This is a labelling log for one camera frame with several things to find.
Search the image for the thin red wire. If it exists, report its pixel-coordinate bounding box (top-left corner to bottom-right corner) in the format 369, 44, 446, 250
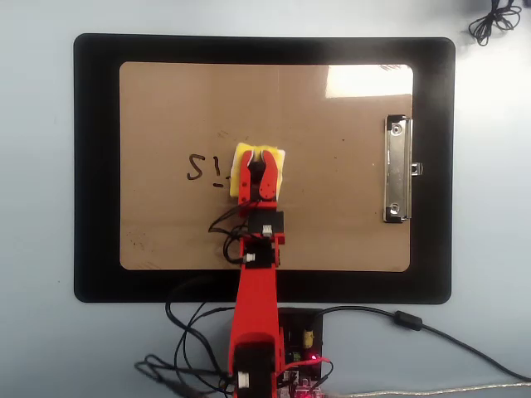
285, 355, 334, 391

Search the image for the coiled black cable bundle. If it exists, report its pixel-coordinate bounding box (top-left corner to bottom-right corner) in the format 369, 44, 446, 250
468, 0, 524, 47

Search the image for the silver metal clipboard clip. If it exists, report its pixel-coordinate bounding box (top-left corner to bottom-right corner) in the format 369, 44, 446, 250
381, 114, 425, 225

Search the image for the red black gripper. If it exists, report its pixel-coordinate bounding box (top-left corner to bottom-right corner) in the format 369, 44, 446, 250
236, 149, 286, 236

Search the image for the brown clipboard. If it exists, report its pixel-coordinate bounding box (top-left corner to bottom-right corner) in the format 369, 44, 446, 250
119, 61, 415, 274

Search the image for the silver braided USB cable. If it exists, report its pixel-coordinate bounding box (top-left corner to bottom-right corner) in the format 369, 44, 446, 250
326, 382, 531, 398

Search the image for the black power cable with ferrite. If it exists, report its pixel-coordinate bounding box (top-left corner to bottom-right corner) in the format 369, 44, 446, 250
310, 305, 531, 383

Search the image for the yellow sponge with black knob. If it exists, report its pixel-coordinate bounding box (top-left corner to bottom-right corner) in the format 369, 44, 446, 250
228, 141, 288, 201

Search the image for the black robot base with board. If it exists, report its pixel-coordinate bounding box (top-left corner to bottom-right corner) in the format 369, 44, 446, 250
275, 307, 324, 398

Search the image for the black mat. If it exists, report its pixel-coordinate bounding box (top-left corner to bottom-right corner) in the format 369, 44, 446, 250
73, 32, 456, 304

